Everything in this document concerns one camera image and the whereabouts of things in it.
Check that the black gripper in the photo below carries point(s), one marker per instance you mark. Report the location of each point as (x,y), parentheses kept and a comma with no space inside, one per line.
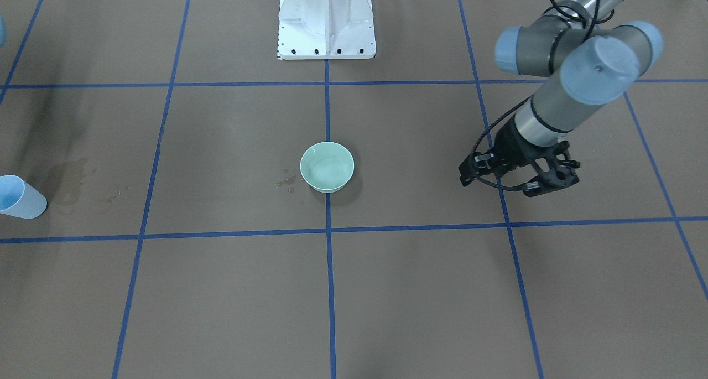
(509,148)

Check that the light green ceramic bowl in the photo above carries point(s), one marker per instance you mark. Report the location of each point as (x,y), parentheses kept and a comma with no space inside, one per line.
(327,167)

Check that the light blue plastic cup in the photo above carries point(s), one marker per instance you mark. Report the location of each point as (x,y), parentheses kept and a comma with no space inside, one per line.
(19,199)

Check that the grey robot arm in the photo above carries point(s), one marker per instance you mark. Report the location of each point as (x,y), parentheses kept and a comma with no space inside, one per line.
(584,67)

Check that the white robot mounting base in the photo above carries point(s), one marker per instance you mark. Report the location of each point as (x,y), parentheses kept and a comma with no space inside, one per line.
(326,30)

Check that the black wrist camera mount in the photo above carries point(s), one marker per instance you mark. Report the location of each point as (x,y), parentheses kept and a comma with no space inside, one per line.
(555,170)

